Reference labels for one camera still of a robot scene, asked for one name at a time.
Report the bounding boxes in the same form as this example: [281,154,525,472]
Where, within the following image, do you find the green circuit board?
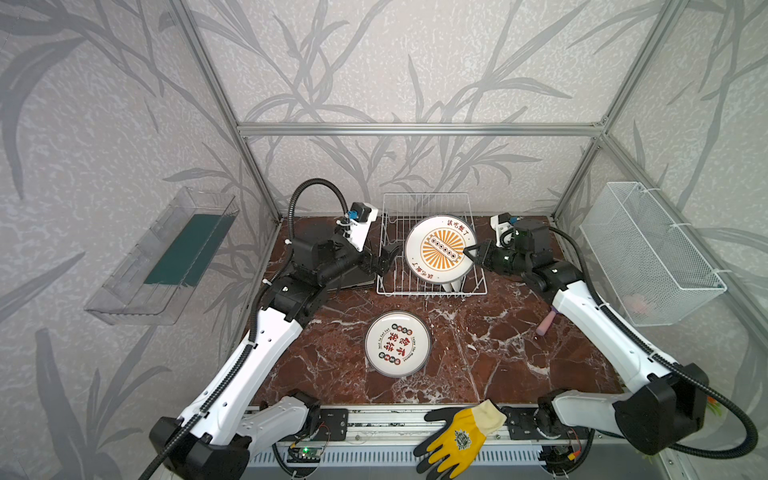
[286,444,327,466]

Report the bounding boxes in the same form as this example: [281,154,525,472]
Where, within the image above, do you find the aluminium mounting rail base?
[244,404,688,479]

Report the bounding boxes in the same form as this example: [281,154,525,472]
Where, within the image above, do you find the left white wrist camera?
[337,202,379,252]

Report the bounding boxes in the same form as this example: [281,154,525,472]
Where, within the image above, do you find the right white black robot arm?
[463,218,759,460]

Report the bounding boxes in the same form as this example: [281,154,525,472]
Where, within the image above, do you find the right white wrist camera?
[490,213,518,247]

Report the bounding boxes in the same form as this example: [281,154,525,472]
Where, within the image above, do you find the white wire dish rack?
[377,192,488,297]

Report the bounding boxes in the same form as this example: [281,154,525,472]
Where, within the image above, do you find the white wire mesh wall basket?
[580,182,727,327]

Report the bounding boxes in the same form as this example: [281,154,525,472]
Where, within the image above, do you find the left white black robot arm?
[140,178,402,479]

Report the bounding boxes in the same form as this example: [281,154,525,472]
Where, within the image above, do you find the pink object in basket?
[623,294,653,315]

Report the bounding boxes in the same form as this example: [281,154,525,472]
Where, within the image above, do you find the purple pink brush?
[536,309,558,336]

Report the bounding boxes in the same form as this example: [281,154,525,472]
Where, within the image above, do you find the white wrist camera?
[490,213,518,247]
[337,202,379,252]

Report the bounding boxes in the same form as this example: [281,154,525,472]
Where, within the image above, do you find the clear acrylic wall shelf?
[85,187,240,326]

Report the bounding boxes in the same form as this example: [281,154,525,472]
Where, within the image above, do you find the yellow black work glove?
[413,399,507,479]

